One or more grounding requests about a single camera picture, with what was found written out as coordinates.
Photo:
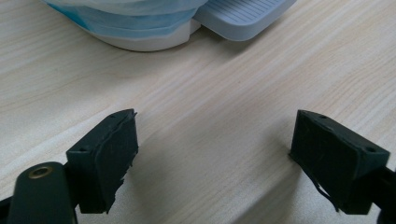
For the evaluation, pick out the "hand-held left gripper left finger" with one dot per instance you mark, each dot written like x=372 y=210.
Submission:
x=102 y=161

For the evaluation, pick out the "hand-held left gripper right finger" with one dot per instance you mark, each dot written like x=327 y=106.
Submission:
x=330 y=158

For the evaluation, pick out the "grey bin foot pedal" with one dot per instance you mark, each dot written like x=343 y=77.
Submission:
x=239 y=21

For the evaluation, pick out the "white pedal bin with bag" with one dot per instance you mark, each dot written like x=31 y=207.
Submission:
x=130 y=18

